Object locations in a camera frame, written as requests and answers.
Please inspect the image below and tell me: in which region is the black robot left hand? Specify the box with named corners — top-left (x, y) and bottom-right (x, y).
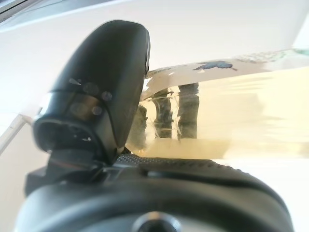
top-left (14, 19), bottom-right (294, 232)

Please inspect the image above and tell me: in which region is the yellow tea bottle white cap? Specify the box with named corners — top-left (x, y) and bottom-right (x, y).
top-left (124, 48), bottom-right (309, 160)

